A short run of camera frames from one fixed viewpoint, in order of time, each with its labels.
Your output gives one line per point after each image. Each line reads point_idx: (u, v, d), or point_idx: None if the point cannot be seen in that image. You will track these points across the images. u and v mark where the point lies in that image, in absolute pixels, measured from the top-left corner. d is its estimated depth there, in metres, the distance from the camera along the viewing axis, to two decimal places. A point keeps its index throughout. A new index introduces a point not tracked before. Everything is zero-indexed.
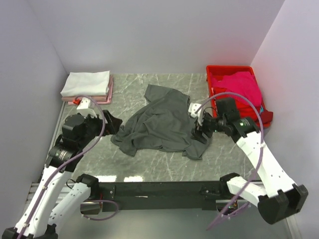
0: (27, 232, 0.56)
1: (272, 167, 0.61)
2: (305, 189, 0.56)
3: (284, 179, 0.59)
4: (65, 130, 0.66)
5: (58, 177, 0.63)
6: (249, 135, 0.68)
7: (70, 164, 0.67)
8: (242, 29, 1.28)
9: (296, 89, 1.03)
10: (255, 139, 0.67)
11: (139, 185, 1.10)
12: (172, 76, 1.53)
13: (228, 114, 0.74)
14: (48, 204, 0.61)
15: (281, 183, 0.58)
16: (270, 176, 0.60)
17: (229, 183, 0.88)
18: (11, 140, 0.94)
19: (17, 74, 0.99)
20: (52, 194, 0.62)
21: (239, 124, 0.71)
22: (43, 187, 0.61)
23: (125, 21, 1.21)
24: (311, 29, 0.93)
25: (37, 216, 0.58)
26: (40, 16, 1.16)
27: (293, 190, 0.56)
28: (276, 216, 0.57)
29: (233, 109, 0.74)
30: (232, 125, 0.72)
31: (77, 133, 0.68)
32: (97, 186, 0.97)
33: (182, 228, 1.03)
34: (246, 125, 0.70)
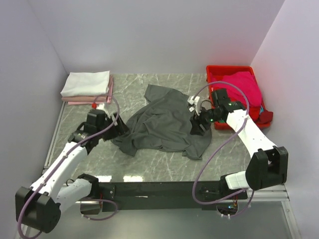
0: (43, 190, 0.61)
1: (254, 133, 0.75)
2: (284, 149, 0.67)
3: (264, 141, 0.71)
4: (89, 116, 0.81)
5: (79, 150, 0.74)
6: (236, 111, 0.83)
7: (88, 144, 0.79)
8: (242, 29, 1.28)
9: (296, 88, 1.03)
10: (240, 114, 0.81)
11: (139, 184, 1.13)
12: (172, 76, 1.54)
13: (219, 100, 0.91)
14: (65, 172, 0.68)
15: (262, 144, 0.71)
16: (252, 139, 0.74)
17: (228, 177, 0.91)
18: (11, 139, 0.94)
19: (17, 74, 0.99)
20: (70, 164, 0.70)
21: (228, 105, 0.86)
22: (65, 155, 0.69)
23: (125, 21, 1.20)
24: (310, 28, 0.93)
25: (54, 178, 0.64)
26: (40, 16, 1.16)
27: (274, 149, 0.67)
28: (260, 176, 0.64)
29: (224, 97, 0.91)
30: (222, 107, 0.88)
31: (97, 121, 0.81)
32: (96, 186, 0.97)
33: (183, 228, 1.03)
34: (234, 105, 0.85)
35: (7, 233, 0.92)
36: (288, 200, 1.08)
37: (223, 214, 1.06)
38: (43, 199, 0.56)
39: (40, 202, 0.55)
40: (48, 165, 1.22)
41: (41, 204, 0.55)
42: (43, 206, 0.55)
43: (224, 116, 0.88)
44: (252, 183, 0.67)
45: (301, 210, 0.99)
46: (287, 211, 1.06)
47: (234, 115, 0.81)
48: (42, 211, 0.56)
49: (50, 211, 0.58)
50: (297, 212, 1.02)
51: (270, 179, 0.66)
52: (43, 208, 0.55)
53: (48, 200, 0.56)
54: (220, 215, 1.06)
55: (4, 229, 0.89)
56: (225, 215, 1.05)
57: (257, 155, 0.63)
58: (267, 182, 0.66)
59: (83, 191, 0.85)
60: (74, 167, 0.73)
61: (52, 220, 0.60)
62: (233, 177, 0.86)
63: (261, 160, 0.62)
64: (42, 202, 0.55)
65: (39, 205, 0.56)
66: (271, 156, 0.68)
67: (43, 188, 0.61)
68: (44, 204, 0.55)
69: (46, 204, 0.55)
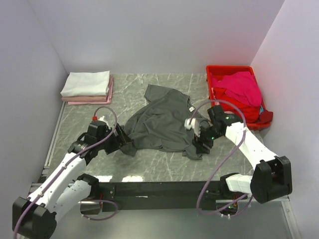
0: (40, 201, 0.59)
1: (254, 145, 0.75)
2: (286, 159, 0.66)
3: (266, 152, 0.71)
4: (91, 127, 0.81)
5: (77, 161, 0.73)
6: (234, 124, 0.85)
7: (87, 155, 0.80)
8: (242, 29, 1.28)
9: (297, 89, 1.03)
10: (239, 126, 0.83)
11: (139, 184, 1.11)
12: (172, 76, 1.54)
13: (216, 115, 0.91)
14: (63, 182, 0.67)
15: (263, 154, 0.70)
16: (253, 150, 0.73)
17: (228, 179, 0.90)
18: (11, 139, 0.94)
19: (17, 74, 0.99)
20: (68, 176, 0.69)
21: (225, 118, 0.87)
22: (64, 166, 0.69)
23: (125, 21, 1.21)
24: (310, 28, 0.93)
25: (51, 189, 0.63)
26: (40, 16, 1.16)
27: (276, 159, 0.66)
28: (265, 187, 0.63)
29: (221, 112, 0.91)
30: (220, 121, 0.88)
31: (98, 133, 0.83)
32: (96, 186, 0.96)
33: (183, 228, 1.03)
34: (232, 118, 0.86)
35: (8, 233, 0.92)
36: (288, 200, 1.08)
37: (223, 214, 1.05)
38: (39, 211, 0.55)
39: (37, 214, 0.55)
40: (48, 165, 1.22)
41: (38, 215, 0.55)
42: (40, 217, 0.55)
43: (223, 131, 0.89)
44: (257, 195, 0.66)
45: (301, 210, 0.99)
46: (287, 211, 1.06)
47: (232, 128, 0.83)
48: (38, 222, 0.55)
49: (46, 222, 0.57)
50: (297, 212, 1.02)
51: (275, 190, 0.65)
52: (40, 219, 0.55)
53: (45, 211, 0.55)
54: (221, 215, 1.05)
55: (4, 229, 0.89)
56: (226, 215, 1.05)
57: (259, 167, 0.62)
58: (273, 193, 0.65)
59: (82, 192, 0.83)
60: (72, 178, 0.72)
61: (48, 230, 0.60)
62: (234, 181, 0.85)
63: (264, 172, 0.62)
64: (39, 213, 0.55)
65: (36, 216, 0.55)
66: (273, 166, 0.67)
67: (40, 199, 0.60)
68: (40, 215, 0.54)
69: (43, 215, 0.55)
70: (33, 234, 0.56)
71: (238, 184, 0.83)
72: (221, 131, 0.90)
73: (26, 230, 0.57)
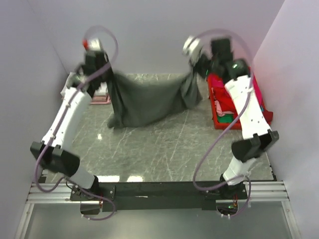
0: (54, 143, 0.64)
1: (254, 113, 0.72)
2: (277, 135, 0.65)
3: (262, 125, 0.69)
4: (87, 56, 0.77)
5: (80, 96, 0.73)
6: (240, 78, 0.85)
7: (90, 89, 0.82)
8: (243, 29, 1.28)
9: (297, 88, 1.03)
10: (244, 84, 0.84)
11: (139, 185, 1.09)
12: (172, 76, 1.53)
13: (221, 55, 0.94)
14: (70, 124, 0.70)
15: (256, 128, 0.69)
16: (251, 120, 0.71)
17: (225, 174, 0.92)
18: (11, 139, 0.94)
19: (17, 74, 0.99)
20: (75, 113, 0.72)
21: (232, 66, 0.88)
22: (68, 105, 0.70)
23: (125, 21, 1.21)
24: (309, 28, 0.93)
25: (63, 130, 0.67)
26: (40, 16, 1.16)
27: (268, 134, 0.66)
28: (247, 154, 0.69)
29: (226, 51, 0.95)
30: (224, 65, 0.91)
31: (97, 62, 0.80)
32: (96, 183, 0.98)
33: (182, 228, 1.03)
34: (240, 67, 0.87)
35: (8, 234, 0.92)
36: (288, 200, 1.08)
37: (223, 214, 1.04)
38: (58, 152, 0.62)
39: (55, 154, 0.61)
40: None
41: (57, 156, 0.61)
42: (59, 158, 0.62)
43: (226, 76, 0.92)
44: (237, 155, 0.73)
45: (301, 210, 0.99)
46: (287, 212, 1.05)
47: (238, 84, 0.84)
48: (58, 161, 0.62)
49: (68, 158, 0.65)
50: (297, 212, 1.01)
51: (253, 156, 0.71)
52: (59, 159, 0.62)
53: (62, 153, 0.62)
54: (221, 215, 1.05)
55: (4, 229, 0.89)
56: (225, 214, 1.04)
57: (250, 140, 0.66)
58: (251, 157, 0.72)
59: (83, 182, 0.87)
60: (80, 112, 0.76)
61: (71, 167, 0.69)
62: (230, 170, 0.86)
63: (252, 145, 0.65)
64: (58, 154, 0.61)
65: (55, 156, 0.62)
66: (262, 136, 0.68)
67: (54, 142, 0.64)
68: (59, 156, 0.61)
69: (61, 155, 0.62)
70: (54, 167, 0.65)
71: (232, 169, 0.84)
72: (224, 76, 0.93)
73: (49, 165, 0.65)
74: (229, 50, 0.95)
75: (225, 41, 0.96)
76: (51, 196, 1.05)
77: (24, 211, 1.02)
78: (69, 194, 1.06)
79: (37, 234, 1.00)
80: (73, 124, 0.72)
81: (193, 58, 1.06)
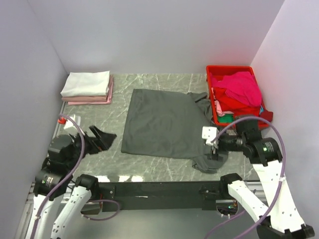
0: None
1: (286, 203, 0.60)
2: (311, 230, 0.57)
3: (295, 219, 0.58)
4: (52, 152, 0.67)
5: (49, 204, 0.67)
6: (270, 163, 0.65)
7: (59, 188, 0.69)
8: (242, 29, 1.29)
9: (297, 88, 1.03)
10: (275, 169, 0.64)
11: (139, 185, 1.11)
12: (172, 76, 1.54)
13: (247, 134, 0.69)
14: (44, 229, 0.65)
15: (290, 222, 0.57)
16: (282, 212, 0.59)
17: (231, 185, 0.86)
18: (11, 139, 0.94)
19: (17, 74, 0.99)
20: (48, 220, 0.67)
21: (261, 149, 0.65)
22: (36, 217, 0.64)
23: (125, 21, 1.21)
24: (310, 27, 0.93)
25: None
26: (40, 16, 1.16)
27: (302, 230, 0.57)
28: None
29: (253, 128, 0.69)
30: (252, 146, 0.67)
31: (63, 155, 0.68)
32: (97, 184, 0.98)
33: (183, 229, 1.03)
34: (270, 150, 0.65)
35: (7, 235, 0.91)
36: None
37: (223, 214, 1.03)
38: None
39: None
40: None
41: None
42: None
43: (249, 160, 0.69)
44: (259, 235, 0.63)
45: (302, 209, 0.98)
46: None
47: (266, 170, 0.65)
48: None
49: None
50: None
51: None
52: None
53: None
54: (221, 215, 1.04)
55: (4, 229, 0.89)
56: (225, 215, 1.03)
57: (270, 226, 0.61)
58: None
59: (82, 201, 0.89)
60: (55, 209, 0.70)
61: None
62: (238, 195, 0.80)
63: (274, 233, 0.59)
64: None
65: None
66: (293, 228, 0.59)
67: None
68: None
69: None
70: None
71: (241, 199, 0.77)
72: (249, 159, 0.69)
73: None
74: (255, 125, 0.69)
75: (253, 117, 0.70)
76: None
77: (24, 212, 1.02)
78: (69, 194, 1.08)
79: None
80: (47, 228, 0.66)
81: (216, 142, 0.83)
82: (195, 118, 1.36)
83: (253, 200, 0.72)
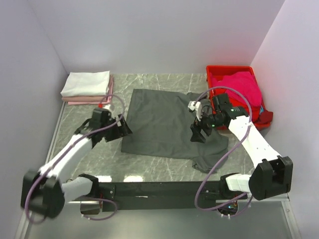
0: (50, 175, 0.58)
1: (259, 142, 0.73)
2: (290, 159, 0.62)
3: (269, 151, 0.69)
4: (95, 113, 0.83)
5: (84, 141, 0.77)
6: (239, 118, 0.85)
7: (93, 139, 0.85)
8: (243, 29, 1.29)
9: (297, 88, 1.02)
10: (244, 120, 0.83)
11: (139, 184, 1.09)
12: (172, 76, 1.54)
13: (221, 105, 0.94)
14: (70, 160, 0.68)
15: (265, 153, 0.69)
16: (256, 148, 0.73)
17: (228, 178, 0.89)
18: (11, 139, 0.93)
19: (17, 74, 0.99)
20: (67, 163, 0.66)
21: (230, 111, 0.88)
22: (72, 144, 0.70)
23: (125, 21, 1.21)
24: (310, 27, 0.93)
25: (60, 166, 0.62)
26: (41, 16, 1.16)
27: (278, 159, 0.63)
28: (265, 185, 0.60)
29: (226, 101, 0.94)
30: (224, 112, 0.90)
31: (102, 118, 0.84)
32: (96, 184, 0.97)
33: (183, 228, 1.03)
34: (237, 111, 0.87)
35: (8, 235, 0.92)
36: (288, 200, 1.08)
37: (223, 214, 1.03)
38: (52, 181, 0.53)
39: (47, 185, 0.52)
40: None
41: (49, 185, 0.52)
42: (51, 188, 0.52)
43: (227, 123, 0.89)
44: (256, 194, 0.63)
45: (302, 209, 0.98)
46: (287, 211, 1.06)
47: (237, 123, 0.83)
48: (48, 195, 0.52)
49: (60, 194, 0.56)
50: (298, 211, 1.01)
51: (275, 189, 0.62)
52: (53, 190, 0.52)
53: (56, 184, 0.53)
54: (221, 215, 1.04)
55: (4, 229, 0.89)
56: (226, 215, 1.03)
57: (261, 167, 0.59)
58: (270, 192, 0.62)
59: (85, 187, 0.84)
60: (78, 157, 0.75)
61: (58, 208, 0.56)
62: (234, 180, 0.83)
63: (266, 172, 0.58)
64: (51, 184, 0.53)
65: (46, 189, 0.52)
66: (275, 166, 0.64)
67: (51, 173, 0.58)
68: (50, 188, 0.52)
69: (54, 186, 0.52)
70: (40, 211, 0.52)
71: (238, 182, 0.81)
72: (225, 123, 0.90)
73: (34, 204, 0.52)
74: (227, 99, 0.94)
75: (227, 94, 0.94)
76: None
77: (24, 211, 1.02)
78: None
79: (37, 233, 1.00)
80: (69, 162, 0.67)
81: (198, 117, 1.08)
82: (194, 119, 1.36)
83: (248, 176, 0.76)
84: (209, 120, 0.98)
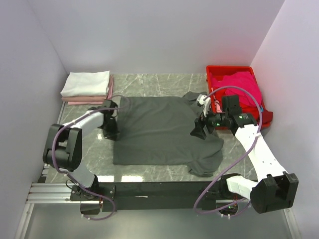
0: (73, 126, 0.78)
1: (265, 155, 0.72)
2: (296, 177, 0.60)
3: (274, 166, 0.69)
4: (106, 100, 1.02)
5: (98, 114, 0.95)
6: (247, 126, 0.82)
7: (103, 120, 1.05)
8: (243, 29, 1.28)
9: (298, 88, 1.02)
10: (251, 129, 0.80)
11: (139, 184, 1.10)
12: (172, 76, 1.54)
13: (230, 109, 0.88)
14: (86, 124, 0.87)
15: (271, 169, 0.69)
16: (262, 162, 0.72)
17: (228, 179, 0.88)
18: (10, 139, 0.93)
19: (16, 75, 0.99)
20: (84, 125, 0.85)
21: (238, 117, 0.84)
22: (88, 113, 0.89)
23: (124, 22, 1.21)
24: (310, 28, 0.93)
25: (80, 124, 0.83)
26: (40, 16, 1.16)
27: (284, 175, 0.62)
28: (267, 200, 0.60)
29: (235, 104, 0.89)
30: (232, 118, 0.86)
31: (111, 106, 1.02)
32: (96, 183, 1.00)
33: (183, 228, 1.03)
34: (245, 118, 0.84)
35: (7, 235, 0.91)
36: None
37: (223, 214, 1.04)
38: (75, 131, 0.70)
39: (73, 132, 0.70)
40: (48, 165, 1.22)
41: (74, 133, 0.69)
42: (75, 136, 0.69)
43: (234, 129, 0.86)
44: (256, 206, 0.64)
45: (302, 209, 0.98)
46: (287, 211, 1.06)
47: (243, 130, 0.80)
48: (73, 142, 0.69)
49: (79, 147, 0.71)
50: (298, 211, 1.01)
51: (276, 203, 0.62)
52: (76, 138, 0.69)
53: (79, 132, 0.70)
54: (221, 215, 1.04)
55: (4, 229, 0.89)
56: (225, 215, 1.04)
57: (265, 182, 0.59)
58: (272, 206, 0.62)
59: (85, 180, 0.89)
60: (91, 125, 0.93)
61: (76, 162, 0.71)
62: (234, 183, 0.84)
63: (269, 187, 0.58)
64: (74, 132, 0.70)
65: (71, 135, 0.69)
66: (279, 180, 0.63)
67: (73, 126, 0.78)
68: (75, 133, 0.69)
69: (78, 133, 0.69)
70: (65, 159, 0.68)
71: (239, 186, 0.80)
72: (232, 129, 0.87)
73: (59, 154, 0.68)
74: (237, 103, 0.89)
75: (235, 97, 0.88)
76: (50, 196, 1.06)
77: (24, 211, 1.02)
78: (69, 194, 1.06)
79: (37, 233, 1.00)
80: (86, 126, 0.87)
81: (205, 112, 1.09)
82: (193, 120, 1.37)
83: (248, 181, 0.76)
84: (216, 119, 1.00)
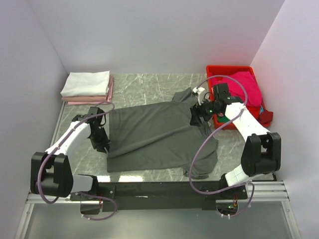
0: (57, 153, 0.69)
1: (249, 121, 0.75)
2: (278, 134, 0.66)
3: (258, 128, 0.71)
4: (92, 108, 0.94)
5: (84, 125, 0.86)
6: (234, 104, 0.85)
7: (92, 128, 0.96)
8: (243, 29, 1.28)
9: (298, 89, 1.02)
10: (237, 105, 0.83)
11: (139, 184, 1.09)
12: (172, 76, 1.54)
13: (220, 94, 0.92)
14: (73, 142, 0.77)
15: (255, 129, 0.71)
16: (247, 125, 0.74)
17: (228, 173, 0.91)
18: (11, 139, 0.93)
19: (17, 75, 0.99)
20: (72, 145, 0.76)
21: (227, 99, 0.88)
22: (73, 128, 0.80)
23: (124, 22, 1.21)
24: (311, 28, 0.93)
25: (66, 144, 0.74)
26: (41, 16, 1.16)
27: (268, 134, 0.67)
28: (254, 158, 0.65)
29: (225, 90, 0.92)
30: (221, 100, 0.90)
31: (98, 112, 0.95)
32: (96, 184, 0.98)
33: (183, 228, 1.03)
34: (233, 99, 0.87)
35: (8, 235, 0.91)
36: (287, 200, 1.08)
37: (223, 214, 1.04)
38: (60, 159, 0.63)
39: (57, 162, 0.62)
40: None
41: (59, 163, 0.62)
42: (60, 166, 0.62)
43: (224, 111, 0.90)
44: (247, 168, 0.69)
45: (302, 209, 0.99)
46: (287, 211, 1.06)
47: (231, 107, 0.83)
48: (59, 172, 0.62)
49: (68, 173, 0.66)
50: (298, 211, 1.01)
51: (264, 165, 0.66)
52: (62, 167, 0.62)
53: (64, 160, 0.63)
54: (221, 215, 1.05)
55: (4, 229, 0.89)
56: (225, 215, 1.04)
57: (250, 139, 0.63)
58: (261, 167, 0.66)
59: (85, 184, 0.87)
60: (80, 139, 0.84)
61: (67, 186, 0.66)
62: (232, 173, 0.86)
63: (254, 143, 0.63)
64: (59, 162, 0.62)
65: (55, 165, 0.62)
66: (265, 142, 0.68)
67: (58, 152, 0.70)
68: (60, 163, 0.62)
69: (63, 163, 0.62)
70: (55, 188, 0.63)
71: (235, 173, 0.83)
72: (221, 110, 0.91)
73: (47, 184, 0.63)
74: (226, 88, 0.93)
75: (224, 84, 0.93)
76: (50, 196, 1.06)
77: (24, 212, 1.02)
78: None
79: (37, 234, 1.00)
80: (74, 144, 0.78)
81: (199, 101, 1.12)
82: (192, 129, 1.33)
83: None
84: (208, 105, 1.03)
